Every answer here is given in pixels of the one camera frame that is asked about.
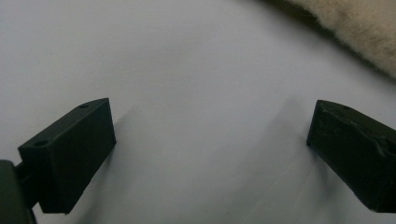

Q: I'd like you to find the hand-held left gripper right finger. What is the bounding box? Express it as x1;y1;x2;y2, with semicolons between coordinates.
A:
305;99;396;215

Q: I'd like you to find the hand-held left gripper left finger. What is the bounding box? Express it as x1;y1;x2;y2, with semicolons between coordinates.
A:
17;97;118;216

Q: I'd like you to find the beige fluffy glove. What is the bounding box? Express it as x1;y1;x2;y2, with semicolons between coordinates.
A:
264;0;396;79

